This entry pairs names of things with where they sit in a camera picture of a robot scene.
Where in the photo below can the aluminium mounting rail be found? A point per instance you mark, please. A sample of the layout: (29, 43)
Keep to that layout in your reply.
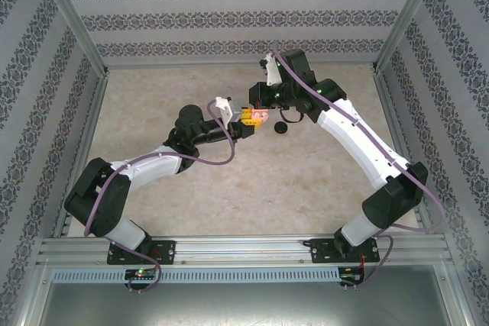
(237, 251)

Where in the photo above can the aluminium frame strut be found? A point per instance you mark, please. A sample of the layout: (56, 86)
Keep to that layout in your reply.
(456, 299)
(32, 299)

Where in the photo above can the left controller circuit board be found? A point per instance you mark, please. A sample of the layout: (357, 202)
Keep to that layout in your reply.
(141, 274)

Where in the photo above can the right controller circuit board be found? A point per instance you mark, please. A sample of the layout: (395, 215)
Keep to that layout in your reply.
(351, 276)

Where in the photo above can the aluminium frame post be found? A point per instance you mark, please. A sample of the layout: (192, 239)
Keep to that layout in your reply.
(408, 17)
(74, 17)

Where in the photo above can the aluminium frame side rail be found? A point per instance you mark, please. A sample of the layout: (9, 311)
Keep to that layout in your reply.
(89, 131)
(384, 93)

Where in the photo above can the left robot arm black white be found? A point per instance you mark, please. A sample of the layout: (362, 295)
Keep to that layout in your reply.
(149, 165)

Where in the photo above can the controller circuit board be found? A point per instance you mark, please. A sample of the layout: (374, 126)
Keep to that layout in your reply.
(351, 276)
(141, 274)

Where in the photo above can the aluminium frame cross beam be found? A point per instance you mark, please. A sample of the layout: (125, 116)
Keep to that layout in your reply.
(191, 65)

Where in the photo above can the black earbud charging case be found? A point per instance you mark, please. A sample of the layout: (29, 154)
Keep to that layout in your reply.
(280, 128)

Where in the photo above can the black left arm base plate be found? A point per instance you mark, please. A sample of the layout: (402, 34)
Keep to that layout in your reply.
(164, 251)

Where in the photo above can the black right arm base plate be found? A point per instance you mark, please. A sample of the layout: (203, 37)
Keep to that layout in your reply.
(322, 251)

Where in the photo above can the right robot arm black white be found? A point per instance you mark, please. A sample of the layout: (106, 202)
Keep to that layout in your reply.
(355, 139)

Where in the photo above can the grey metal shelf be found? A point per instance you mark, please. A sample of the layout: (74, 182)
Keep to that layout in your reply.
(244, 303)

